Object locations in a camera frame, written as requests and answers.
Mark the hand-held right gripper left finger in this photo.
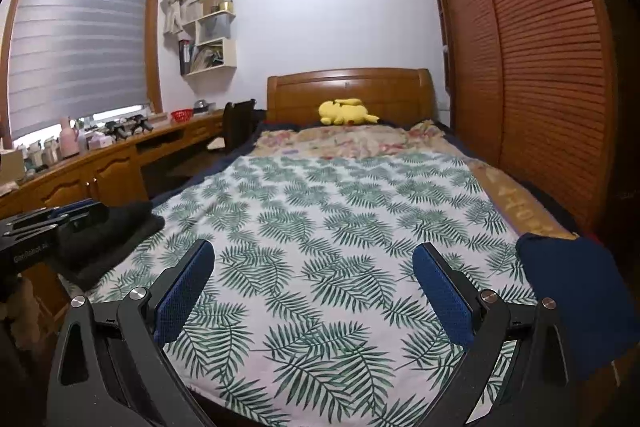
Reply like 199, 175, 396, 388
47, 238, 221, 427

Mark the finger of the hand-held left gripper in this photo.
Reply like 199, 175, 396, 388
0, 206, 109, 242
7, 199, 101, 228

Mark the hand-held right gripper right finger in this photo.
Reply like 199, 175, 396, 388
412, 243, 575, 427

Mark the wooden desk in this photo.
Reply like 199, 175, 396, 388
0, 109, 226, 308

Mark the grey folded garment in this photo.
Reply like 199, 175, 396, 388
60, 217, 166, 292

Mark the cluster of toiletry bottles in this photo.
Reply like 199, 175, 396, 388
25, 137, 61, 170

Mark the pink bottle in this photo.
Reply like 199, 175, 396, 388
59, 116, 80, 158

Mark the cardboard box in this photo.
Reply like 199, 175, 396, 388
0, 149, 26, 182

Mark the black metal device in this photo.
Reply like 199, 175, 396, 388
102, 117, 151, 140

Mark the orange printed blanket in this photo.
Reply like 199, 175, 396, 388
467, 157, 576, 240

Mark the leaf print bed sheet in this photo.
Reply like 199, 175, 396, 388
82, 154, 546, 427

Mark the blue folded garment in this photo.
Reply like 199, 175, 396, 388
515, 232, 632, 383

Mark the grey window blind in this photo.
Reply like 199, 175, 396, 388
7, 0, 153, 140

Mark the floral quilt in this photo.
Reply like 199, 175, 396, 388
252, 119, 451, 162

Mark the dark chair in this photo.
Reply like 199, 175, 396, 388
207, 99, 258, 154

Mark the stack of papers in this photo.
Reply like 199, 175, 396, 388
192, 44, 224, 70

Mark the yellow plush toy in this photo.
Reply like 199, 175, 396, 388
319, 98, 380, 126

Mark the grey paper bag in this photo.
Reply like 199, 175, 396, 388
199, 14, 233, 45

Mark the wooden bed headboard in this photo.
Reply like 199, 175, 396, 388
266, 68, 435, 128

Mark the wooden louvered wardrobe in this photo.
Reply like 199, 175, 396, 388
425, 0, 621, 238

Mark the wooden window frame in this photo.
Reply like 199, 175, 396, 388
0, 0, 166, 148

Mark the white wall shelf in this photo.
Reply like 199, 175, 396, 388
178, 0, 237, 76

